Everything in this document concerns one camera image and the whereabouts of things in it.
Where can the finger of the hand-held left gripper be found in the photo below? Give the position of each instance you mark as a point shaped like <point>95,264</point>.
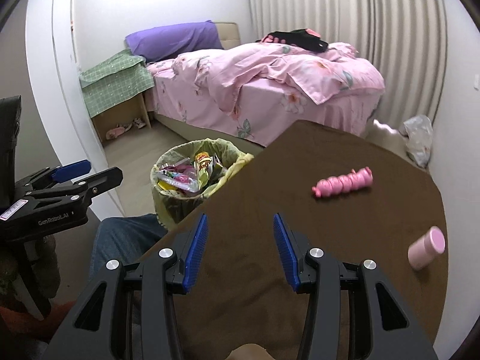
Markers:
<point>73,168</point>
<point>107,178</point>

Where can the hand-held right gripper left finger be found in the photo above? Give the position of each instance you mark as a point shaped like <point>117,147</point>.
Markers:
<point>195,251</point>

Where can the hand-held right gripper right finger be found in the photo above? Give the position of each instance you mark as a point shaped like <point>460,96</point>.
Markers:
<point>285,251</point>

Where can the bin with yellow plastic bag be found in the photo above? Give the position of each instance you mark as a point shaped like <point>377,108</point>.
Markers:
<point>168,210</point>

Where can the heap of snack wrappers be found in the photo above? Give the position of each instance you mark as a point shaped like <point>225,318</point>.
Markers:
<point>180,178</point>

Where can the yellow biscuit packet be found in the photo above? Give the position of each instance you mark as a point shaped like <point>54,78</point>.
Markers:
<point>204,161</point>

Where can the person's left hand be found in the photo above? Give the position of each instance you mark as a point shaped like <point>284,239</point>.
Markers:
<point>47,251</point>

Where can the pink slipper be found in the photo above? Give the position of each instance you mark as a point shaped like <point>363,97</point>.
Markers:
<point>115,132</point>

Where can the person's jeans leg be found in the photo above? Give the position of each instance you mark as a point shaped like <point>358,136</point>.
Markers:
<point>127,236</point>

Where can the wooden nightstand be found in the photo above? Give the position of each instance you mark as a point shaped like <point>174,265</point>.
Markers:
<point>120,116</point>

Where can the white sneaker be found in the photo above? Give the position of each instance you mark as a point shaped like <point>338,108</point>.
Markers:
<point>138,123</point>

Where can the pink caterpillar toy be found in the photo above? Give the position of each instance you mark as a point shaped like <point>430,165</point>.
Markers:
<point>341,183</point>

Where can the green checkered cloth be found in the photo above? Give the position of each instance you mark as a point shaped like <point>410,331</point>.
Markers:
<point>112,78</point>

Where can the bed with pink sheet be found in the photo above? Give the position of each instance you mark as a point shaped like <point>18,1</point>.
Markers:
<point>262,112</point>

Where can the pink cylindrical cup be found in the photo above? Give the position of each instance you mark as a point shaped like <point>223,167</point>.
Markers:
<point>425,249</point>

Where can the purple pillow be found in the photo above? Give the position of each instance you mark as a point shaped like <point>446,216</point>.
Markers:
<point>172,39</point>

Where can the white plastic bag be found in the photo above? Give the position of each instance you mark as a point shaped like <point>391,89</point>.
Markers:
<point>418,138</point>

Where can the pink floral duvet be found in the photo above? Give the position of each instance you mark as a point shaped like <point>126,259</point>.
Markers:
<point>262,67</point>

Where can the beige headboard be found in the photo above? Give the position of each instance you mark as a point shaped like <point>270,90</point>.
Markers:
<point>229,33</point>

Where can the black garment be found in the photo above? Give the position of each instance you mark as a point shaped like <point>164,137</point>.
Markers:
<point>300,39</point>

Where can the white pleated curtain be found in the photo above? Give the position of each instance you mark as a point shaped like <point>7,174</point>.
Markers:
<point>356,15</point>

